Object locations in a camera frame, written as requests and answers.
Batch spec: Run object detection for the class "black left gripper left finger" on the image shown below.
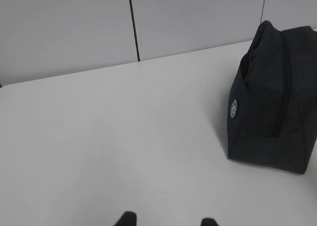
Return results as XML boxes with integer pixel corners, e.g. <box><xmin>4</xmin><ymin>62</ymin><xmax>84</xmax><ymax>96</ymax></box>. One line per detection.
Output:
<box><xmin>114</xmin><ymin>211</ymin><xmax>137</xmax><ymax>226</ymax></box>

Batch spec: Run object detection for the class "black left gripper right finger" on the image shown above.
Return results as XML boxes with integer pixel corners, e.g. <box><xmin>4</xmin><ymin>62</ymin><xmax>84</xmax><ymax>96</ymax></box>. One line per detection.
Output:
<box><xmin>201</xmin><ymin>218</ymin><xmax>219</xmax><ymax>226</ymax></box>

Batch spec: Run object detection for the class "dark blue fabric bag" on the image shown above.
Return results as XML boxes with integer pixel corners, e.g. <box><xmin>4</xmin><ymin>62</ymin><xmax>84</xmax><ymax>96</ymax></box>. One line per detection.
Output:
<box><xmin>227</xmin><ymin>21</ymin><xmax>317</xmax><ymax>174</ymax></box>

